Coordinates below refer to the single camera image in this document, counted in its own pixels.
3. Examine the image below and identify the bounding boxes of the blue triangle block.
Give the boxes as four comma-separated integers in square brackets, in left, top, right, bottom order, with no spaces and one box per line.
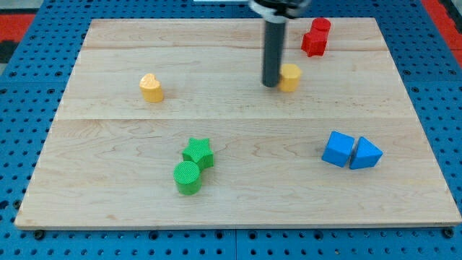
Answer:
[349,136,383,170]

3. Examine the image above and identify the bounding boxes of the green cylinder block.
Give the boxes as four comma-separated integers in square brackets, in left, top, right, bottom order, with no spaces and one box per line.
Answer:
[173,161,202,196]

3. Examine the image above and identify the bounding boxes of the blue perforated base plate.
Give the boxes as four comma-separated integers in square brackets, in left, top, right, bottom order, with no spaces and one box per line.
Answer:
[1,0,461,259]

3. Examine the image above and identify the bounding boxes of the red cross block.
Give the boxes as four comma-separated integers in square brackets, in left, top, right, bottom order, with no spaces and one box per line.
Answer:
[301,29,328,57]

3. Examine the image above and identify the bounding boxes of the blue cube block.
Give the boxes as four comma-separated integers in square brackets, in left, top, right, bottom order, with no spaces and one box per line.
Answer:
[321,131,355,168]

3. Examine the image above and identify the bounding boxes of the red cylinder block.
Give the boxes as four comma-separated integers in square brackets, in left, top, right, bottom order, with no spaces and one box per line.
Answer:
[310,17,331,37]

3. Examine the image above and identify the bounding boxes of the grey cylindrical robot pusher arm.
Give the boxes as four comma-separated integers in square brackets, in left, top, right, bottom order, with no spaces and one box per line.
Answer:
[248,0,312,87]

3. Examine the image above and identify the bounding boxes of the yellow hexagon block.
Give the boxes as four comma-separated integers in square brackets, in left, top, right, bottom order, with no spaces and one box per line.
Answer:
[278,64,302,92]

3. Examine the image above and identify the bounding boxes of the wooden board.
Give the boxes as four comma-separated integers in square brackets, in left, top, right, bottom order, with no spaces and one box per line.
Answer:
[15,18,461,230]

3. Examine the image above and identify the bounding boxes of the green star block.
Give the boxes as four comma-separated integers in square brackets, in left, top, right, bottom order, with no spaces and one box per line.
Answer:
[182,137,214,171]

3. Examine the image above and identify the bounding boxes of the yellow heart block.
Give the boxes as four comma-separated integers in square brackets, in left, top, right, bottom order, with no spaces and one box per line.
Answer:
[139,74,164,103]

